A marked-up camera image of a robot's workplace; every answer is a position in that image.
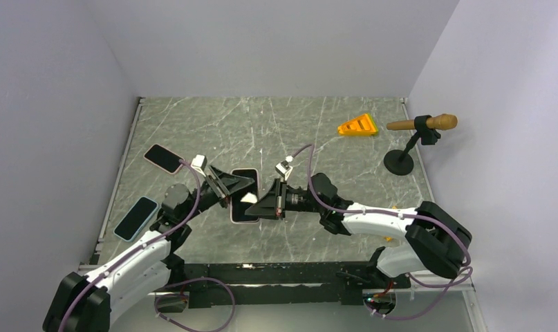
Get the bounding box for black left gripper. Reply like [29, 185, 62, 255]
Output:
[181, 165, 255, 223]

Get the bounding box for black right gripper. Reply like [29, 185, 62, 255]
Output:
[246, 178, 326, 219]

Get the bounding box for black phone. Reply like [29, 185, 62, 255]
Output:
[232, 169, 259, 223]

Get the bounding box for beige phone case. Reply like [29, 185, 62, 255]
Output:
[229, 168, 261, 225]

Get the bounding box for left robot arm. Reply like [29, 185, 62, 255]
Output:
[42, 166, 256, 331]

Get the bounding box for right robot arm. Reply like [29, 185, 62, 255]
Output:
[245, 173, 472, 288]

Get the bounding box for phone in blue case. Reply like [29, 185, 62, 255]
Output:
[113, 196, 159, 242]

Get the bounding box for orange triangular toy block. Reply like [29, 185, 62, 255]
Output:
[337, 113, 379, 136]

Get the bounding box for brown microphone on stand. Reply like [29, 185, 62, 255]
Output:
[383, 113, 458, 176]

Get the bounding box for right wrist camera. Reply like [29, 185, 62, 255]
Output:
[275, 156, 293, 182]

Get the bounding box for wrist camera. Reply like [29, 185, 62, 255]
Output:
[275, 156, 293, 182]
[191, 154, 207, 174]

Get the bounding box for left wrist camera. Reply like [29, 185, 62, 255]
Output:
[191, 154, 207, 174]

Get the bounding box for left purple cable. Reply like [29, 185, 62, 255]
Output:
[58, 158, 202, 332]

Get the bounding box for black base frame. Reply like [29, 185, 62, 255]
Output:
[165, 261, 411, 308]

